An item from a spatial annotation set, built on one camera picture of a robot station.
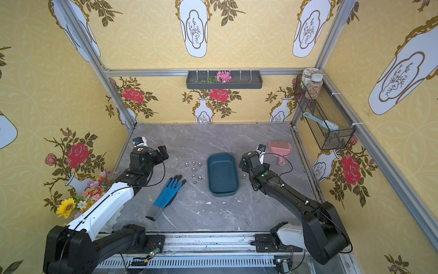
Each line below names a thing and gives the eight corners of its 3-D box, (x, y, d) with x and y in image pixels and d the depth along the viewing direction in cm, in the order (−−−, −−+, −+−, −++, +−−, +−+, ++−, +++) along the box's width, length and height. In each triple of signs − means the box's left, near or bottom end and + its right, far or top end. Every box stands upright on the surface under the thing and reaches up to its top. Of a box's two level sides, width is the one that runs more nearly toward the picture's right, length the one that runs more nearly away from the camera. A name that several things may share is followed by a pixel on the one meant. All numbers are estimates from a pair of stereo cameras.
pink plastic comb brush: (272, 165, 101) (273, 162, 99) (267, 143, 112) (268, 140, 109) (295, 165, 101) (297, 162, 99) (288, 143, 112) (289, 140, 109)
